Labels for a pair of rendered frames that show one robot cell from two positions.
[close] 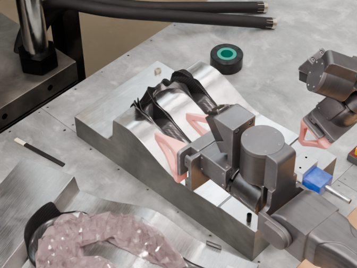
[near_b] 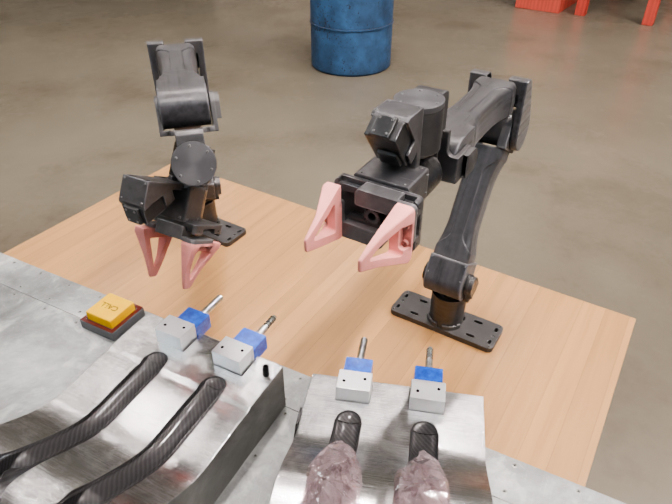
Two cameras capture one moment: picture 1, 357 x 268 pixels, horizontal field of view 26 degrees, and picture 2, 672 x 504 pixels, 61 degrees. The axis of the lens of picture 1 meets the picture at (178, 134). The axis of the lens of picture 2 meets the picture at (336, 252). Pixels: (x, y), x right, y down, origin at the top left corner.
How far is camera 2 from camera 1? 1.17 m
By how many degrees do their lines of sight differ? 75
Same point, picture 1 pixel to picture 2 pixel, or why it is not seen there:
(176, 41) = not seen: outside the picture
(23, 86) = not seen: outside the picture
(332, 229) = (456, 116)
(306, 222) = (458, 127)
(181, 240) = (305, 449)
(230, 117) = (401, 110)
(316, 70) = (189, 160)
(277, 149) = (428, 90)
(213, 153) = (404, 179)
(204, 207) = (237, 439)
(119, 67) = not seen: outside the picture
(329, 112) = (197, 211)
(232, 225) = (264, 402)
